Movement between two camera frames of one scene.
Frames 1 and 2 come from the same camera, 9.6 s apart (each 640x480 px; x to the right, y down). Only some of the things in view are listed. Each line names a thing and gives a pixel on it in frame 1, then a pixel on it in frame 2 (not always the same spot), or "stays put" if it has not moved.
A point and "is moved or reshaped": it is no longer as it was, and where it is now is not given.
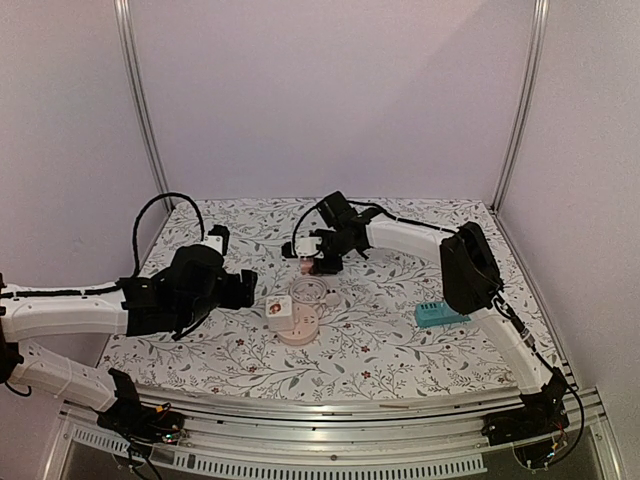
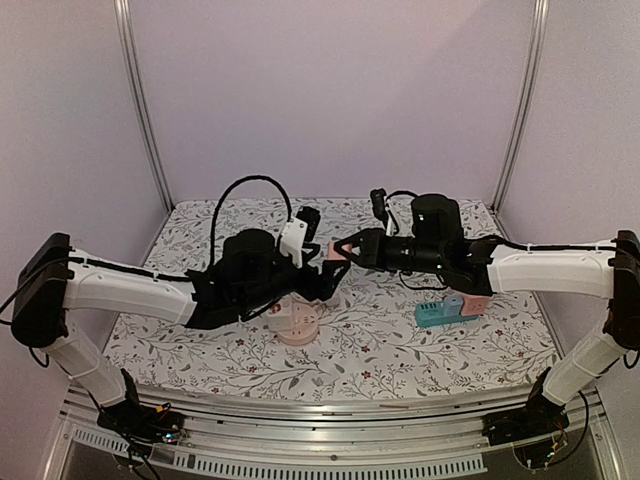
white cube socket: x=279 y=311 stays put
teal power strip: x=438 y=313 stays put
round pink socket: x=306 y=327 stays put
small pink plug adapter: x=306 y=264 is moved or reshaped
